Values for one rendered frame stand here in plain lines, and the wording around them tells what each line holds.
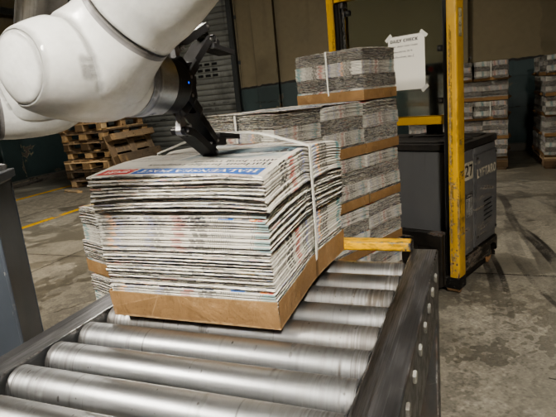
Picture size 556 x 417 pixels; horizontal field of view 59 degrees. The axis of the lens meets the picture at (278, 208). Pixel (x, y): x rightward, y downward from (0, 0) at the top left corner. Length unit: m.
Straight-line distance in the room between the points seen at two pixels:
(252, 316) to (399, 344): 0.20
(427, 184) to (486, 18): 5.51
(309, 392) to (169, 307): 0.28
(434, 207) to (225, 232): 2.30
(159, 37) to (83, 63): 0.08
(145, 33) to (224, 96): 8.60
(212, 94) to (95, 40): 8.72
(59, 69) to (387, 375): 0.47
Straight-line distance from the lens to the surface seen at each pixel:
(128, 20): 0.52
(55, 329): 0.86
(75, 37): 0.53
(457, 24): 2.63
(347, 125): 2.12
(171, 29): 0.52
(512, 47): 8.17
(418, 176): 2.91
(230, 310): 0.72
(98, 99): 0.54
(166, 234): 0.73
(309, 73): 2.40
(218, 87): 9.17
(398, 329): 0.70
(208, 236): 0.69
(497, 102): 6.53
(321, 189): 0.86
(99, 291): 1.78
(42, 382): 0.73
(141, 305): 0.80
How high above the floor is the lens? 1.12
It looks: 13 degrees down
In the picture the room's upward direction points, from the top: 5 degrees counter-clockwise
